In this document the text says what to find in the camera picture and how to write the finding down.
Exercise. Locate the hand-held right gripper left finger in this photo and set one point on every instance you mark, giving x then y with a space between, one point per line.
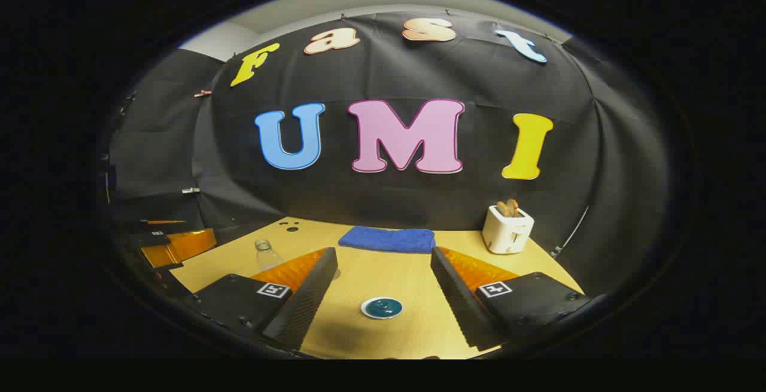
305 302

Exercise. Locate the teal teacup lid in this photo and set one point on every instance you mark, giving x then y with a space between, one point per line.
383 307

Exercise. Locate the bread slice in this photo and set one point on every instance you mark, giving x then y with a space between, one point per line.
513 207
502 209

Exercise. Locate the teal teacup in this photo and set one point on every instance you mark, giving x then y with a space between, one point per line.
362 309

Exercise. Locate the white toaster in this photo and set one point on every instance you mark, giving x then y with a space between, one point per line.
505 233

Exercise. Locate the blue towel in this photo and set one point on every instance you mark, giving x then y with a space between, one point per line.
389 239

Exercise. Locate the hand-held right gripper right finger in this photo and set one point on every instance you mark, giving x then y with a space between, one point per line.
461 302

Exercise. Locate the clear plastic water bottle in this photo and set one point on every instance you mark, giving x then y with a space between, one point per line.
266 255

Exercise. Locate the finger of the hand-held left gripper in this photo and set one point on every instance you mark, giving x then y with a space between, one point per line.
179 247
164 222

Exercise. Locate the brown clip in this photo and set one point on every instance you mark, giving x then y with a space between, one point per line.
202 93

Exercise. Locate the silver metal clip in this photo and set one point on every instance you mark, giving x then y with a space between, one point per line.
191 190

